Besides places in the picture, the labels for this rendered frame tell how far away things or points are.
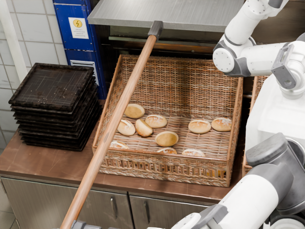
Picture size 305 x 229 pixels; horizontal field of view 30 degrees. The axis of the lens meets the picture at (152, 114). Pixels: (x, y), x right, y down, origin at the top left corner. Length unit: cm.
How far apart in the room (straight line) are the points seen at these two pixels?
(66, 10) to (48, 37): 22
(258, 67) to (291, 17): 70
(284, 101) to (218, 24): 75
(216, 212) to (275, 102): 40
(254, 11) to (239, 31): 8
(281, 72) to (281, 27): 106
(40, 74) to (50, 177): 47
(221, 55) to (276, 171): 59
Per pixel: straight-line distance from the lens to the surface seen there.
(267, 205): 115
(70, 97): 239
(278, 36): 235
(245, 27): 166
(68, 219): 144
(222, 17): 210
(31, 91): 248
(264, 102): 139
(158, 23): 204
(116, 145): 239
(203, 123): 245
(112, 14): 219
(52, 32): 264
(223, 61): 170
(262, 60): 165
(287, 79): 130
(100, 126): 234
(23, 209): 271
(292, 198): 125
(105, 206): 246
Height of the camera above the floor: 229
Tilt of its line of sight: 41 degrees down
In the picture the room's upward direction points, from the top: 7 degrees counter-clockwise
